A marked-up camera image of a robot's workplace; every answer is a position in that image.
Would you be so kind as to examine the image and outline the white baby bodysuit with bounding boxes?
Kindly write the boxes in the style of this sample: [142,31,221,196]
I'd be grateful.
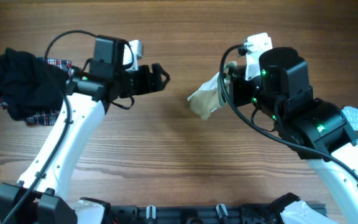
[187,72,227,119]

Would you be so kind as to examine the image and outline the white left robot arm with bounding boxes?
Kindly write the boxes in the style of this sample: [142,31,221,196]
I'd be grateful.
[0,35,170,223]

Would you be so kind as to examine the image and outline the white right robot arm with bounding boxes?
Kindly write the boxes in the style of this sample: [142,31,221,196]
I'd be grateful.
[219,47,358,223]

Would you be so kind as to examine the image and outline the red plaid garment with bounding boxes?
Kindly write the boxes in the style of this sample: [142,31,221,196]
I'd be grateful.
[0,58,76,126]

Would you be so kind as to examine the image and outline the black folded garment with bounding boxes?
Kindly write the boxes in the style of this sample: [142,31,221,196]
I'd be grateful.
[0,48,69,120]

